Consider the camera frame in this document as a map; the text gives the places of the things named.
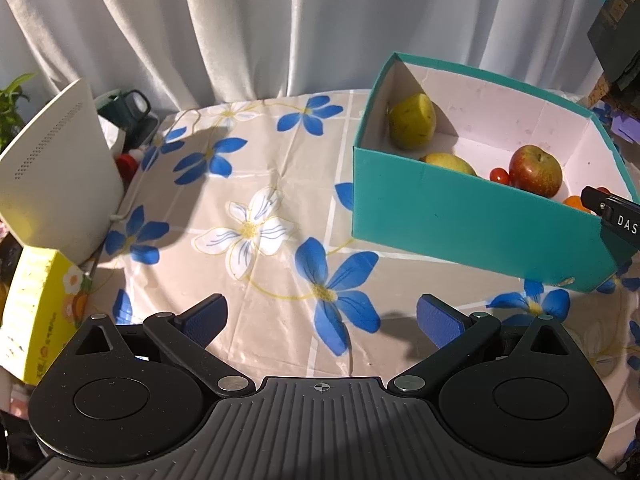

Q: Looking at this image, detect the yellow lemon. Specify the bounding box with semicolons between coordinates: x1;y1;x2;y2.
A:
419;152;478;177

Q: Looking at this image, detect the white curtain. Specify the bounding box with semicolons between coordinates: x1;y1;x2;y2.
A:
0;0;621;116

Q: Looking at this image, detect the red yellow apple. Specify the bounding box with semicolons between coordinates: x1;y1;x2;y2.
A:
509;145;564;198

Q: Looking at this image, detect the brown cork piece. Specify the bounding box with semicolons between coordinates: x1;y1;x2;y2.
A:
590;75;613;108

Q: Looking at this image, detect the dark green paper bag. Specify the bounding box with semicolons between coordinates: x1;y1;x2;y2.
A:
587;0;640;91

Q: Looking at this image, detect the green plant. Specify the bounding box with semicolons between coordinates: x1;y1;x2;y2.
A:
0;72;38;153

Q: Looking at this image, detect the yellow tissue box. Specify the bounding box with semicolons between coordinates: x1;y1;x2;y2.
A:
0;247;93;386

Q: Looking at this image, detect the white cable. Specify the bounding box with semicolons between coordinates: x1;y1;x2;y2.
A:
107;180;146;221

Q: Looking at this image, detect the dark green mug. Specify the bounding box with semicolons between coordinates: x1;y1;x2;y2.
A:
97;89;152;131

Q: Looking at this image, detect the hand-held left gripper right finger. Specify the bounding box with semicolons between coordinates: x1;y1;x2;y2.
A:
389;294;582;399

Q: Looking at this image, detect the teal cardboard box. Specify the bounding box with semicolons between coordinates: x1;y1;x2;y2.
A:
350;51;632;293

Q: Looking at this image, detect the white perforated appliance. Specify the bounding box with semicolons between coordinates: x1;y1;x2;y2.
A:
0;77;126;266

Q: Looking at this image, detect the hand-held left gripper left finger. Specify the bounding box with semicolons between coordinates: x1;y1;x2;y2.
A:
64;294;256;400

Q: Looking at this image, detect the yellow-green pear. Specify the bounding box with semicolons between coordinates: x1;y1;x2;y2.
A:
389;92;437;150

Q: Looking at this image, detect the red capped bottle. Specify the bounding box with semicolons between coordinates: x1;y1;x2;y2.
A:
115;152;141;181

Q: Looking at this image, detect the purple paper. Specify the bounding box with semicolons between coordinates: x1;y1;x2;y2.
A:
607;112;640;143

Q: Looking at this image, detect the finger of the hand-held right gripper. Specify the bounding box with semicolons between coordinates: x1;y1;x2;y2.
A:
581;186;608;217

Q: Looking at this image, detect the blue floral tablecloth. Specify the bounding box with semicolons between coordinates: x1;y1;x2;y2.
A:
85;87;640;471

